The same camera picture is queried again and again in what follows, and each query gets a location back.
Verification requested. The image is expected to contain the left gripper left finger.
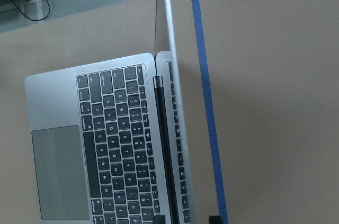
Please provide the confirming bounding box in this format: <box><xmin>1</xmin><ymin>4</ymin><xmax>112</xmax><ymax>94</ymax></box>
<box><xmin>153</xmin><ymin>214</ymin><xmax>166</xmax><ymax>224</ymax></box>

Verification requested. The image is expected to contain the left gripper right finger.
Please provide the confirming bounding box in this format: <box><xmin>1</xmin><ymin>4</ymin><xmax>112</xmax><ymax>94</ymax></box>
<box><xmin>209</xmin><ymin>216</ymin><xmax>222</xmax><ymax>224</ymax></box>

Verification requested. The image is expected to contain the grey laptop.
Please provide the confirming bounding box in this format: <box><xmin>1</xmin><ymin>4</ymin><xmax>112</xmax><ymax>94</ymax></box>
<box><xmin>25</xmin><ymin>0</ymin><xmax>197</xmax><ymax>223</ymax></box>

